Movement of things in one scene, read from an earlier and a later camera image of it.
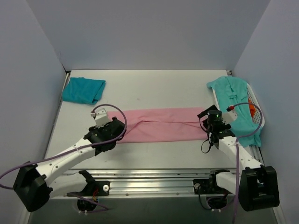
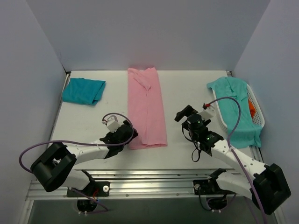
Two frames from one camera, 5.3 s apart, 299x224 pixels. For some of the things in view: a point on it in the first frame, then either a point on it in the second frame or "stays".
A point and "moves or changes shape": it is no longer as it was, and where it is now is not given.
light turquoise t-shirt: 232,93 stays
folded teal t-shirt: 83,90 stays
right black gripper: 205,114 -> 187,114
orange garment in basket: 252,108 stays
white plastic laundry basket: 259,117 stays
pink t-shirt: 160,124 moves or changes shape
